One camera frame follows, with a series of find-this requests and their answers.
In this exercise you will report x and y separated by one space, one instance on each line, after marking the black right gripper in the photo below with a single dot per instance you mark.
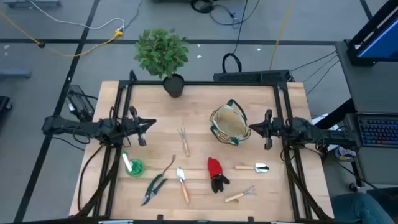
278 129

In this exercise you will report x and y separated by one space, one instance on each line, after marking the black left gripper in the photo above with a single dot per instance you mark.
132 126

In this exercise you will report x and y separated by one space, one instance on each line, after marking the beige green gardening bag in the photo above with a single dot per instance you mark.
230 123

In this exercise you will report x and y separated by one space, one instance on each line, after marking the red black garden glove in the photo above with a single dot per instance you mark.
214 168

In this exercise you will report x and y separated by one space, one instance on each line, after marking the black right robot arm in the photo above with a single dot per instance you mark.
326 135

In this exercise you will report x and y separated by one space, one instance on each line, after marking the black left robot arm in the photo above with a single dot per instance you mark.
71 126

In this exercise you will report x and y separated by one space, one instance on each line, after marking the black power strip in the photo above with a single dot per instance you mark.
248 76

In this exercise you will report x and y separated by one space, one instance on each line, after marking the black power supply box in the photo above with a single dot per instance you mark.
79 104

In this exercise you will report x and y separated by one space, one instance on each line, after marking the potted green plant black pot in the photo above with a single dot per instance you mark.
161 53

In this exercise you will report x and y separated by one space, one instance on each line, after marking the white blue yellow can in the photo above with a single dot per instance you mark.
345 154

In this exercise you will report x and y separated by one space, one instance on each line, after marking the computer keyboard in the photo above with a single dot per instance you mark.
377 130

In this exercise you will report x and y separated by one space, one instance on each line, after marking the grey rolling desk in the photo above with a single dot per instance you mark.
373 90

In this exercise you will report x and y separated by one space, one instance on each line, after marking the person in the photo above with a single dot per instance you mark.
360 208

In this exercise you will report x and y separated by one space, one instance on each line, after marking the black round floor plug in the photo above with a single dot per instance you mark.
41 45

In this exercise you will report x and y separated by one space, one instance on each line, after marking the grey flat platform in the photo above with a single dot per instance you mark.
14 73

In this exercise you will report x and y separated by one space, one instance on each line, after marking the black chair base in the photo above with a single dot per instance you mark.
3 105

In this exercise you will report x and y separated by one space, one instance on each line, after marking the monitor with blue screen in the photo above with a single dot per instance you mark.
382 43

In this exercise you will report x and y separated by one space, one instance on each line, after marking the grey cart base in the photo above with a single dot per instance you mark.
31 3

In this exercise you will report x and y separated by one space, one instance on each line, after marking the black aluminium table frame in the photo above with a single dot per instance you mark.
202 83

